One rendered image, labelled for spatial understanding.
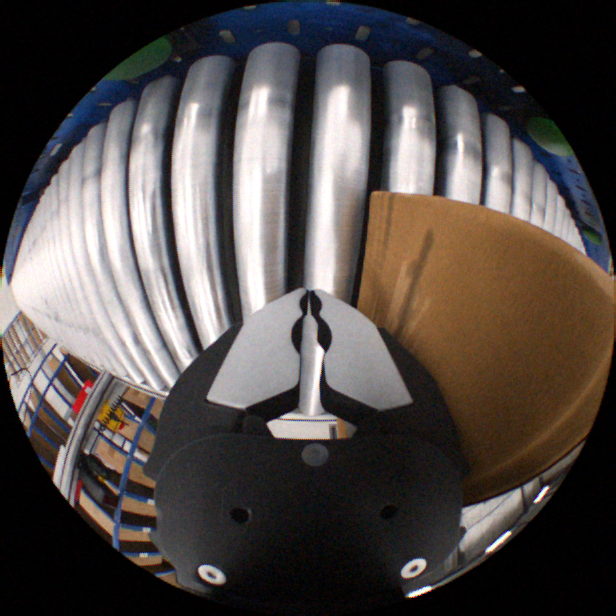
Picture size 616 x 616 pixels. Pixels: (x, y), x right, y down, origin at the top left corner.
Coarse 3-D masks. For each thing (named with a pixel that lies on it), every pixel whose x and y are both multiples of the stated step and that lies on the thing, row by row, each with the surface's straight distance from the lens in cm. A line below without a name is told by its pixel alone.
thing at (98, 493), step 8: (96, 456) 62; (80, 472) 62; (88, 472) 60; (104, 472) 60; (88, 480) 59; (96, 480) 58; (104, 480) 60; (88, 488) 60; (96, 488) 57; (104, 488) 57; (96, 496) 57; (104, 496) 56; (112, 496) 57; (104, 504) 57; (112, 504) 58
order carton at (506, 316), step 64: (384, 192) 14; (384, 256) 13; (448, 256) 7; (512, 256) 5; (576, 256) 5; (384, 320) 12; (448, 320) 7; (512, 320) 5; (576, 320) 5; (448, 384) 7; (512, 384) 5; (576, 384) 5; (512, 448) 6; (576, 448) 5
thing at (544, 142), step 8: (528, 120) 30; (536, 120) 29; (544, 120) 28; (528, 128) 30; (536, 128) 29; (544, 128) 29; (552, 128) 28; (536, 136) 31; (544, 136) 30; (552, 136) 29; (560, 136) 29; (544, 144) 32; (552, 144) 31; (560, 144) 30; (568, 144) 30; (552, 152) 33; (560, 152) 32; (568, 152) 32
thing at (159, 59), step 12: (168, 36) 22; (144, 48) 22; (156, 48) 22; (168, 48) 22; (132, 60) 23; (144, 60) 23; (156, 60) 24; (120, 72) 24; (132, 72) 25; (144, 72) 25
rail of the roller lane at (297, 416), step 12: (24, 312) 345; (36, 324) 198; (48, 336) 144; (84, 360) 81; (132, 384) 56; (144, 384) 50; (156, 396) 50; (276, 420) 39; (288, 420) 38; (300, 420) 38; (312, 420) 38; (324, 420) 39; (336, 420) 39
